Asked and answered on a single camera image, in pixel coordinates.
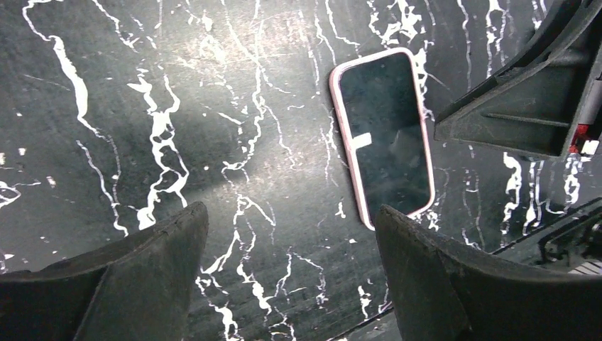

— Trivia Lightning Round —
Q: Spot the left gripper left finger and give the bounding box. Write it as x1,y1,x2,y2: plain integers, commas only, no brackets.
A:
1,202,209,340

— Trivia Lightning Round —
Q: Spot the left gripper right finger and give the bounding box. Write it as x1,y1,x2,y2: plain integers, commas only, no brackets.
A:
374,205,601,340

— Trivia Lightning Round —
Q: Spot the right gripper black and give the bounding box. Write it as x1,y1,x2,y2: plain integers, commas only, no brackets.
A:
434,1,601,160

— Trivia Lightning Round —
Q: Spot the purple phone black screen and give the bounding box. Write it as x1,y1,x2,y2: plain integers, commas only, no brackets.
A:
338,51,432,217

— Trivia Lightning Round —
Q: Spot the pink phone case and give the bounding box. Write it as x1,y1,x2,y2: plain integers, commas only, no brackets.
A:
328,47,437,232

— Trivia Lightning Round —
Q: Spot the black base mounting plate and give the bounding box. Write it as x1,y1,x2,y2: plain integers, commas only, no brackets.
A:
493,198,601,276

